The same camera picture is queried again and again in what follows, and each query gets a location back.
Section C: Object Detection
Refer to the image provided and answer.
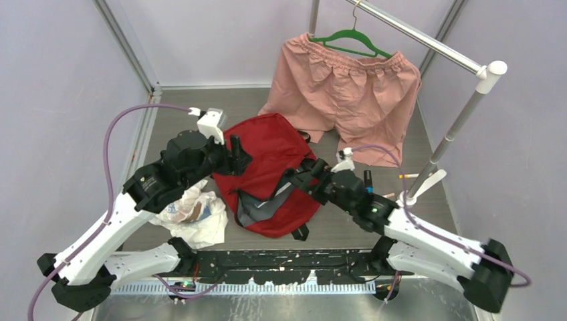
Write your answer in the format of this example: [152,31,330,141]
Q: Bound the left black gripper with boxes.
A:
[181,130,251,191]

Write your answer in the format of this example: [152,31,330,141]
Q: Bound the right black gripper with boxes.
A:
[288,158,356,216]

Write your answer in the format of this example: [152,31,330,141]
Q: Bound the red backpack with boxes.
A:
[212,113,320,241]

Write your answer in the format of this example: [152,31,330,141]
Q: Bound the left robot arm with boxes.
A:
[37,130,252,312]

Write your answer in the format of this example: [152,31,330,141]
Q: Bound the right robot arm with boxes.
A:
[287,159,515,313]

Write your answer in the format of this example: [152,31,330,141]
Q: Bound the white crumpled cloth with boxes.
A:
[150,179,229,249]

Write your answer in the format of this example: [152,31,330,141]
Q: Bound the yellow capped marker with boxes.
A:
[399,173,433,179]

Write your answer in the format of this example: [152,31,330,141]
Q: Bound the pink skirt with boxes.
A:
[259,33,421,167]

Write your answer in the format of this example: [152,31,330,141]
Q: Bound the green clothes hanger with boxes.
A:
[309,4,393,60]

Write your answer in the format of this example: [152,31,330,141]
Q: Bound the white clothes rack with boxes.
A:
[308,0,509,209]

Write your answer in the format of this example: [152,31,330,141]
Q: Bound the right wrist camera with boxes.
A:
[331,147,355,173]

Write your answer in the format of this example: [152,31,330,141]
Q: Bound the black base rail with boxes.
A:
[160,249,394,285]

